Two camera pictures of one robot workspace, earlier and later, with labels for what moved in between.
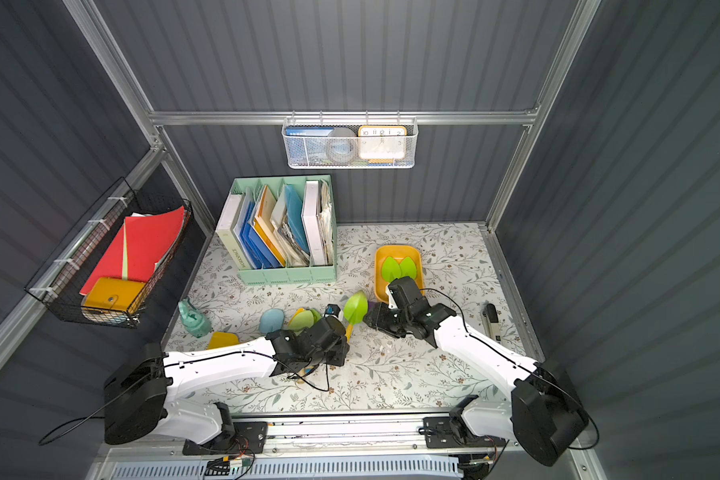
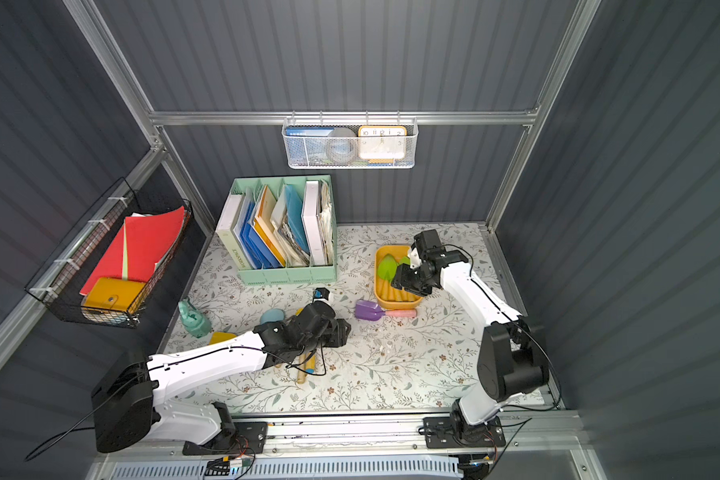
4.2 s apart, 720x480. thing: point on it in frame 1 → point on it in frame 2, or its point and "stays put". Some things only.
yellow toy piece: (222, 339) stays put
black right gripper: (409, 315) → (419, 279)
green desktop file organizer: (281, 229) stays put
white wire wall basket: (350, 143) stays put
